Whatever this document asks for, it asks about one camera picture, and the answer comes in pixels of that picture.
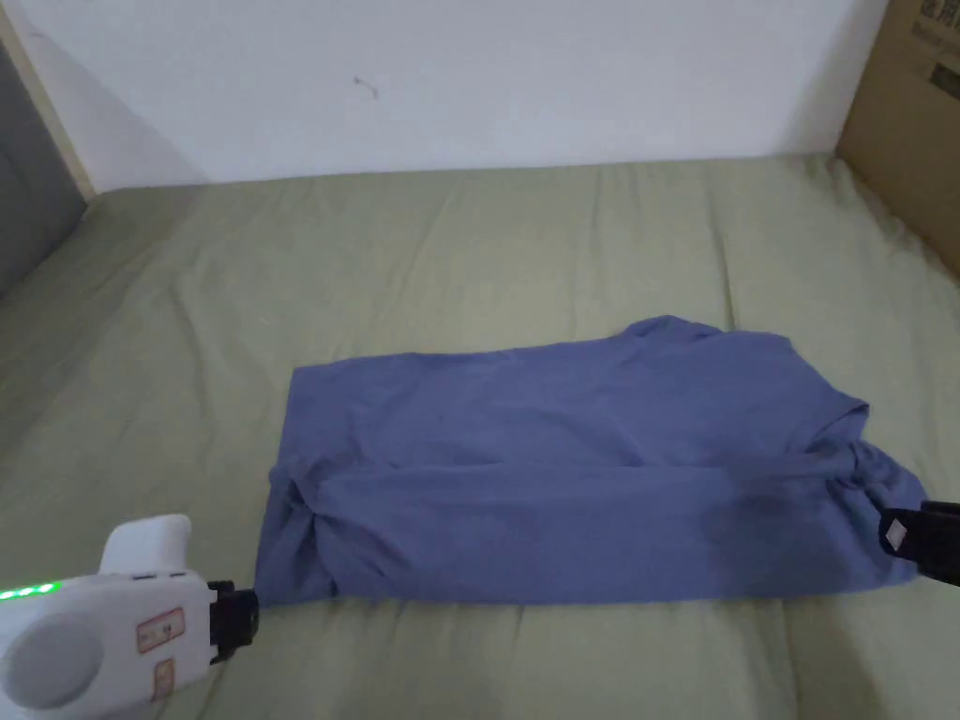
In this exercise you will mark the bed with pale green sheet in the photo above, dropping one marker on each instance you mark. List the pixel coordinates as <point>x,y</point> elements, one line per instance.
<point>480,247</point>

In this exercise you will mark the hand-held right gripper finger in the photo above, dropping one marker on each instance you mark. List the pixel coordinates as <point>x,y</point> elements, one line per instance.
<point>919,537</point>

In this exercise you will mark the blue shirt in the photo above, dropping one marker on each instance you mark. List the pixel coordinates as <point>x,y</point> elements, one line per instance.
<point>570,465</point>

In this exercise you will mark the cardboard carton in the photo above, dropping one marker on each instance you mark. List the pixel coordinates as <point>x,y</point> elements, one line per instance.
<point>911,112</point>

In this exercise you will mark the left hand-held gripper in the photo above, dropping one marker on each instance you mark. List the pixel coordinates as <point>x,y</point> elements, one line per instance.
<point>90,622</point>

